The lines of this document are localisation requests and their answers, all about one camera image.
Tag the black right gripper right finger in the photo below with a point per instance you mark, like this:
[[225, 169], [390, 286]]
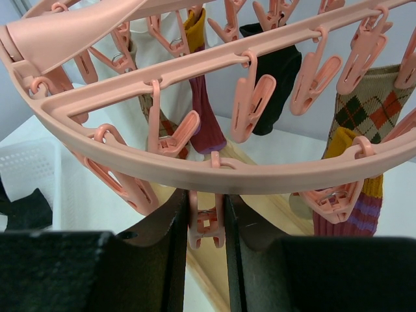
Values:
[[363, 273]]

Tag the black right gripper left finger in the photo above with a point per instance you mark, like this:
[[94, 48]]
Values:
[[139, 269]]

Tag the black sock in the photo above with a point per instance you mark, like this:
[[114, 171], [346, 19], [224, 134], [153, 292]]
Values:
[[27, 213], [284, 66]]

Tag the white plastic basket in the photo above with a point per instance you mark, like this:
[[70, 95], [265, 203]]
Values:
[[83, 194]]

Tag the beige argyle sock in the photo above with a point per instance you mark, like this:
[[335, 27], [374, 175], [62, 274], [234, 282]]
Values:
[[372, 109], [166, 127]]

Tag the pink round clip hanger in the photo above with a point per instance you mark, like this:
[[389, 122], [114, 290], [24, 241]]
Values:
[[337, 45]]

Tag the wooden clothes rack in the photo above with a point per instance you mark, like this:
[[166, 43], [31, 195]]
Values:
[[267, 269]]

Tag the white camisole top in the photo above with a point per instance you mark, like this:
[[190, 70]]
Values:
[[83, 29]]

